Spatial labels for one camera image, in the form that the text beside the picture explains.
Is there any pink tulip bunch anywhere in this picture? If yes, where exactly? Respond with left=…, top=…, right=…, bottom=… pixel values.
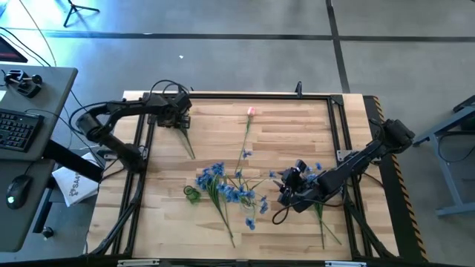
left=179, top=125, right=197, bottom=160

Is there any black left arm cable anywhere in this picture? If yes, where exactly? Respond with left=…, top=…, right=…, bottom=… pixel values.
left=148, top=79, right=191, bottom=98

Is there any yellow cable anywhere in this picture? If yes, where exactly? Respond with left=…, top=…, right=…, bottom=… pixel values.
left=18, top=0, right=58, bottom=68

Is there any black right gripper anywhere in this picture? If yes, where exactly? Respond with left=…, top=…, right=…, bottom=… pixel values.
left=273, top=166, right=328, bottom=214

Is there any black computer mouse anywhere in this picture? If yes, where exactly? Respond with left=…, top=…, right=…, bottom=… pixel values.
left=5, top=174, right=34, bottom=211

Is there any dark monitor corner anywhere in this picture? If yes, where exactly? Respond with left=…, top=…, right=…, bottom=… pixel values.
left=0, top=36, right=29, bottom=64

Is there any blue flower sprig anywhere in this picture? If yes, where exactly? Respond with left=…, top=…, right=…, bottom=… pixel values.
left=304, top=161, right=343, bottom=251

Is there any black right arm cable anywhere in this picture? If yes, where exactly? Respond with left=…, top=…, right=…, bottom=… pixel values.
left=271, top=198, right=346, bottom=226

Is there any sparse blue flower spray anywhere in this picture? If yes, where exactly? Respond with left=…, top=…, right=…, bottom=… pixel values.
left=221, top=148, right=278, bottom=231

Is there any black desk clamp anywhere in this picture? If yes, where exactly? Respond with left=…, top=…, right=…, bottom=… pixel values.
left=4, top=68, right=43, bottom=99

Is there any green glass vase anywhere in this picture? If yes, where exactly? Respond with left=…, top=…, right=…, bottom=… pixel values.
left=183, top=185, right=203, bottom=205

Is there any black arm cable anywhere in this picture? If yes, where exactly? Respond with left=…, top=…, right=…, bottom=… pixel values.
left=271, top=198, right=346, bottom=226
left=148, top=79, right=191, bottom=98

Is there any white printed paper bag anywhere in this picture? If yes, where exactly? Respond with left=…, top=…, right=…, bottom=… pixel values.
left=51, top=151, right=102, bottom=208

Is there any black aluminium table frame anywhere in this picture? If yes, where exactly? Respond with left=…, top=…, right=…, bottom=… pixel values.
left=87, top=91, right=398, bottom=261

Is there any blue-grey table leg frame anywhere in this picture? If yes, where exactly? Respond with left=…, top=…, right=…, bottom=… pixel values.
left=412, top=94, right=475, bottom=218

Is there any single pink tulip stem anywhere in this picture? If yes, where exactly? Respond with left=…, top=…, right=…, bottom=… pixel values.
left=234, top=106, right=257, bottom=176

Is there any black tripod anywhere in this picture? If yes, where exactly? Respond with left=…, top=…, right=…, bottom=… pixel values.
left=62, top=0, right=101, bottom=28

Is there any black desk beam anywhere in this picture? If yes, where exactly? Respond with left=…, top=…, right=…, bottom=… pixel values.
left=42, top=139, right=105, bottom=183

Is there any dense blue flower bunch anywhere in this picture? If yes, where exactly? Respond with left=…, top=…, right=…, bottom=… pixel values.
left=194, top=162, right=237, bottom=248

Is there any grey desk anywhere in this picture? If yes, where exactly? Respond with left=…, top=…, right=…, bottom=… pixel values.
left=0, top=63, right=79, bottom=254

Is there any black keyboard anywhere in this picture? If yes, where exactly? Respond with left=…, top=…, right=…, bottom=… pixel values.
left=0, top=108, right=45, bottom=154

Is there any silver metal bracket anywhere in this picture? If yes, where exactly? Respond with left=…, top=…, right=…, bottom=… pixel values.
left=324, top=260, right=368, bottom=267
left=117, top=258, right=161, bottom=267

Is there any clear cut-glass vase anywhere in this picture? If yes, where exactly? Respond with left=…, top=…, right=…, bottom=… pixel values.
left=239, top=192, right=258, bottom=212

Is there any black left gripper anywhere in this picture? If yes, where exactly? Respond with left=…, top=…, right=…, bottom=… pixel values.
left=148, top=92, right=193, bottom=131

